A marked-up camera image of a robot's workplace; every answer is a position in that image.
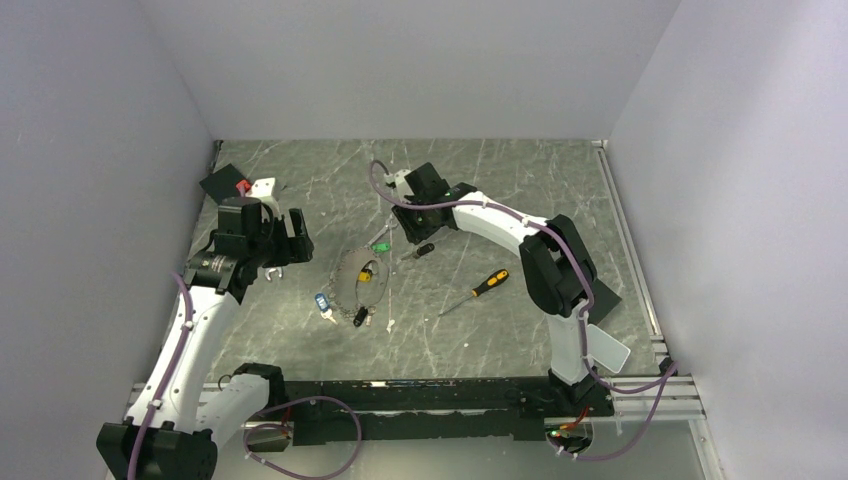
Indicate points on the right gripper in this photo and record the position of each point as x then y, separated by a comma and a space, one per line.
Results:
413, 233

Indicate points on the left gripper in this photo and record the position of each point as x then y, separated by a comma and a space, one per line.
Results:
294, 249

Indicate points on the metal key organizer plate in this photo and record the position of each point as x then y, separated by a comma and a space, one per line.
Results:
347, 294

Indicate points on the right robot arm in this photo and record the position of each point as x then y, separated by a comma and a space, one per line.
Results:
560, 277

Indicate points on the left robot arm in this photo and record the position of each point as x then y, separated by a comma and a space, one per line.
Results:
167, 433

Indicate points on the silver wrench left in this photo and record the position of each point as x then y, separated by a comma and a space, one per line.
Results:
273, 273

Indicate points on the silver wrench near plate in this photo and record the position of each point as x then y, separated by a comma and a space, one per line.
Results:
388, 227

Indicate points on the blue key tag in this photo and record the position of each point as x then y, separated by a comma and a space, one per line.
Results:
322, 302

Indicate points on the green key tag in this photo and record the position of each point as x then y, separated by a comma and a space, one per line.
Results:
381, 247

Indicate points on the left black box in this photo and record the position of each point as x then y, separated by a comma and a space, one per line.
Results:
225, 183

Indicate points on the black box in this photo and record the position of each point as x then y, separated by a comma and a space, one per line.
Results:
605, 301
225, 183

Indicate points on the black key tag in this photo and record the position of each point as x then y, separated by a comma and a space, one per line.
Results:
361, 316

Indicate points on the right orange black screwdriver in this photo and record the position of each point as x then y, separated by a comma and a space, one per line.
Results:
492, 281

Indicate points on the right black box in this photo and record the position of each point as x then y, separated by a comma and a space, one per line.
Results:
605, 301

